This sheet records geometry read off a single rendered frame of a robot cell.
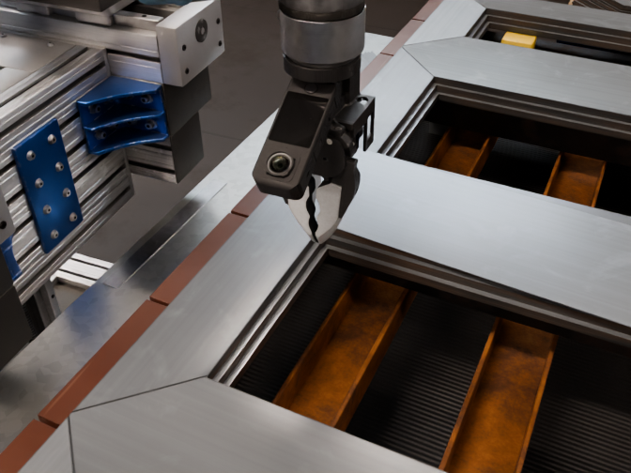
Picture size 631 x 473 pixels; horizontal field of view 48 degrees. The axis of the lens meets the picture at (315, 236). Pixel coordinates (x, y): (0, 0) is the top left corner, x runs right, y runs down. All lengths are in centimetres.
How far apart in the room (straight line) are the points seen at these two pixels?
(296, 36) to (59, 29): 60
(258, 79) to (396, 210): 227
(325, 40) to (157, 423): 37
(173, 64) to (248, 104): 187
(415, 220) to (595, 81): 51
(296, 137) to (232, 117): 221
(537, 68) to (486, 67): 9
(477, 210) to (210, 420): 44
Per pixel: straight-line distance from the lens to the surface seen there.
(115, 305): 104
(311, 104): 64
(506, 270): 83
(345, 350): 94
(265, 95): 298
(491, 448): 87
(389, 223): 87
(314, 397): 89
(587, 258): 87
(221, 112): 288
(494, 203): 93
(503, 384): 93
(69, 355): 99
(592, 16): 154
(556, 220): 92
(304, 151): 61
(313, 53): 62
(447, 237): 86
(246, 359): 74
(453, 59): 129
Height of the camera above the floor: 138
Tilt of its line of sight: 39 degrees down
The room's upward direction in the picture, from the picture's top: straight up
